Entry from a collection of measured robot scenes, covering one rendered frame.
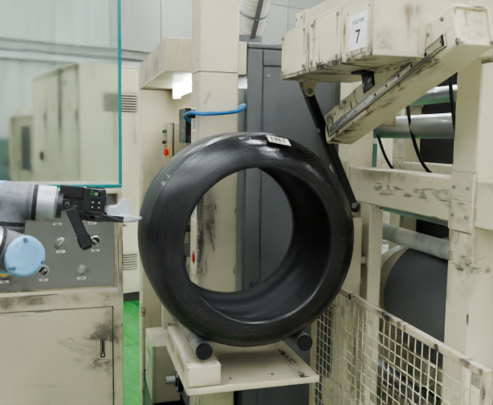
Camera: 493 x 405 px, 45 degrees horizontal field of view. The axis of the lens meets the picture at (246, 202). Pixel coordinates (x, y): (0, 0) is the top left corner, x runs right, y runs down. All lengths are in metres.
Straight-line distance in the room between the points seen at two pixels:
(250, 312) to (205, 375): 0.31
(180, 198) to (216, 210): 0.44
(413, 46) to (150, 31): 10.50
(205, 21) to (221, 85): 0.20
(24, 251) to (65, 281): 0.87
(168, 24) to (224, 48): 10.08
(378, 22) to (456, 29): 0.17
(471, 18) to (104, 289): 1.51
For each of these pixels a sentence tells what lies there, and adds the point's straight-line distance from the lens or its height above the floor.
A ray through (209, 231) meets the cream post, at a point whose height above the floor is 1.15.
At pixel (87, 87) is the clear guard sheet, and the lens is 2.17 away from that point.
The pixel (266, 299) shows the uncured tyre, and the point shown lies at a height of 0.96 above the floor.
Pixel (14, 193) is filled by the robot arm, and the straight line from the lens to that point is 1.52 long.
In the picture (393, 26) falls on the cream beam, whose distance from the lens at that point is 1.41.
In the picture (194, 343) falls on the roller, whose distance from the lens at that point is 1.61.
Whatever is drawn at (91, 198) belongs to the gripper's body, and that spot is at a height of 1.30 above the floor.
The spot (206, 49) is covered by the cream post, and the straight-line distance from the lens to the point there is 1.89.
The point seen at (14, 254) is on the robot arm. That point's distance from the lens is 1.38.
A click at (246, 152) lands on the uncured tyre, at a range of 1.49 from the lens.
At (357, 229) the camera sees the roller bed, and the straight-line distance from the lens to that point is 1.99.
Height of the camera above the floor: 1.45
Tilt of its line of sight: 6 degrees down
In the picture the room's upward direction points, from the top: 1 degrees clockwise
